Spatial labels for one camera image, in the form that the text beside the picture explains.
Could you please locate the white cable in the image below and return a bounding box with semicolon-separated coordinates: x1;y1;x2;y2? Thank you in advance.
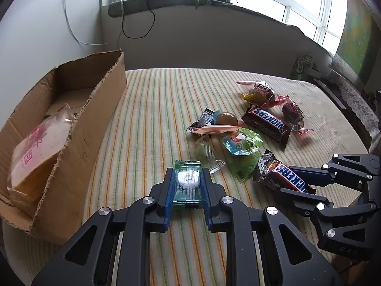
61;0;123;46

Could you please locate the clear green candy wrapper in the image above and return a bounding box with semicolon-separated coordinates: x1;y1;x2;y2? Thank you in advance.
192;136;226;174

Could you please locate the brown egg snack packet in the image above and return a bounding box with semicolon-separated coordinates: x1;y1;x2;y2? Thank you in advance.
186;108;238;133

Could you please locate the yellow candy packet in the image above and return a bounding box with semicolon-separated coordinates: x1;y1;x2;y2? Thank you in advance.
240;93;268;105

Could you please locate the green patterned bag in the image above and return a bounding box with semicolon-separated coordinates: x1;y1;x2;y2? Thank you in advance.
289;55;315;80

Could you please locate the green jelly cup packet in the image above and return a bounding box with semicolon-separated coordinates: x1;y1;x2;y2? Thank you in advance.
221;127;263;182

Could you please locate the brown cardboard box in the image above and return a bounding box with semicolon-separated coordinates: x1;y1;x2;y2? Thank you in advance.
1;50;127;244

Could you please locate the dark red candy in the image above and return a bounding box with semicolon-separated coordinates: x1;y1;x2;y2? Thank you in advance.
282;101;313;136

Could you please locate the wall map poster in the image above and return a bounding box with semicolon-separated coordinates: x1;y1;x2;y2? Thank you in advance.
330;0;380;88

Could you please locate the bread slice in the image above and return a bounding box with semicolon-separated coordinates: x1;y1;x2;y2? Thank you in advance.
7;104;75;217

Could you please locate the Snickers bar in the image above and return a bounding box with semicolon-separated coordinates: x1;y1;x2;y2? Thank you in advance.
253;149;306;192
241;105;291;150

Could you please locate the teal clear candy packet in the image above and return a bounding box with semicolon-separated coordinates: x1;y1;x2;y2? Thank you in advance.
174;160;203;209

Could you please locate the pink candy bar wrapper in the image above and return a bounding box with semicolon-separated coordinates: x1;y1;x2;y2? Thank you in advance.
191;125;239;136

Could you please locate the black cable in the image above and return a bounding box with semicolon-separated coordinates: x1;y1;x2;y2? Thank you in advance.
121;0;156;40

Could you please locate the dark stone windowsill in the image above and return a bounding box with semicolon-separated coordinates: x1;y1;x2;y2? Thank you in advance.
106;0;332;57

